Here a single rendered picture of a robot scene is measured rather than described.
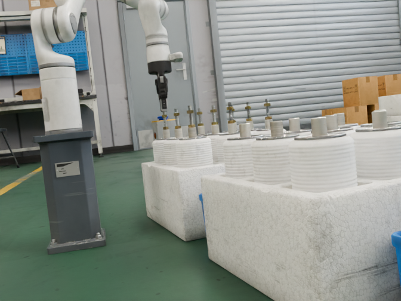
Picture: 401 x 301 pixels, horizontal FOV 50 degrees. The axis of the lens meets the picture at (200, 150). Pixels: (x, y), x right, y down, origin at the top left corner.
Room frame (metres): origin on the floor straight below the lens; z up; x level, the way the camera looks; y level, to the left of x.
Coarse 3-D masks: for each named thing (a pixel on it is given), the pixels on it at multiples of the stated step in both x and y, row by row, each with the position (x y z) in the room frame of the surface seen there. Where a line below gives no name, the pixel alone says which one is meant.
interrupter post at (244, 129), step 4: (240, 124) 0.86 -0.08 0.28; (244, 124) 0.86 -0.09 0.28; (248, 124) 0.86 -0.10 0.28; (240, 128) 0.86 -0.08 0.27; (244, 128) 0.86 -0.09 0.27; (248, 128) 0.86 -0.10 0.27; (240, 132) 0.86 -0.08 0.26; (244, 132) 0.86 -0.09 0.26; (248, 132) 0.86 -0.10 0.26; (240, 136) 0.86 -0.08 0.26; (244, 136) 0.86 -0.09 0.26; (248, 136) 0.86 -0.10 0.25
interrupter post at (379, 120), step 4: (372, 112) 0.69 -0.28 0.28; (376, 112) 0.68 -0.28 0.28; (380, 112) 0.68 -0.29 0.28; (384, 112) 0.68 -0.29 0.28; (372, 116) 0.69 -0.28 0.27; (376, 116) 0.68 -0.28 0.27; (380, 116) 0.68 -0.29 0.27; (384, 116) 0.68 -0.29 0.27; (372, 120) 0.69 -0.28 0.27; (376, 120) 0.68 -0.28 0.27; (380, 120) 0.68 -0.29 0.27; (384, 120) 0.68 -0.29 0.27; (372, 124) 0.69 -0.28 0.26; (376, 124) 0.68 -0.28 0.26; (380, 124) 0.68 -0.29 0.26; (384, 124) 0.68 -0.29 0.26
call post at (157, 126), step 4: (172, 120) 1.53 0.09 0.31; (152, 124) 1.57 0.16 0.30; (156, 124) 1.51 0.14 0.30; (160, 124) 1.52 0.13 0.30; (168, 124) 1.53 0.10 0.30; (172, 124) 1.53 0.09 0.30; (152, 128) 1.57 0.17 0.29; (156, 128) 1.52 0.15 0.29; (160, 128) 1.51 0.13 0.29; (172, 128) 1.53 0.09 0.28; (156, 132) 1.52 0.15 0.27; (160, 132) 1.51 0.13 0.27; (172, 132) 1.53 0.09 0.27; (156, 136) 1.53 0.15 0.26; (160, 136) 1.51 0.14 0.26; (172, 136) 1.53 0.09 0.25
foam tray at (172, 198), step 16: (144, 176) 1.39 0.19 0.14; (160, 176) 1.22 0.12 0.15; (176, 176) 1.07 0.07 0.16; (192, 176) 1.07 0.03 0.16; (144, 192) 1.42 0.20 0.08; (160, 192) 1.23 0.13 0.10; (176, 192) 1.09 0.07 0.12; (192, 192) 1.07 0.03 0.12; (160, 208) 1.25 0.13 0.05; (176, 208) 1.10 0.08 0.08; (192, 208) 1.07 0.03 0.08; (160, 224) 1.27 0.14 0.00; (176, 224) 1.12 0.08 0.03; (192, 224) 1.07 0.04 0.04
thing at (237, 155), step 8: (224, 144) 0.85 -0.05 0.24; (232, 144) 0.83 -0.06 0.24; (240, 144) 0.82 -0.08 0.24; (248, 144) 0.82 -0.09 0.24; (224, 152) 0.86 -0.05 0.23; (232, 152) 0.83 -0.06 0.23; (240, 152) 0.82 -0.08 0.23; (248, 152) 0.82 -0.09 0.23; (224, 160) 0.86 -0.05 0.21; (232, 160) 0.83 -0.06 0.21; (240, 160) 0.82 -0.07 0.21; (248, 160) 0.82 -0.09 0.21; (232, 168) 0.83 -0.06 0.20; (240, 168) 0.82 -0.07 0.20; (248, 168) 0.82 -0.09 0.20; (232, 176) 0.84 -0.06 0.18; (240, 176) 0.82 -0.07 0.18; (248, 176) 0.82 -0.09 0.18
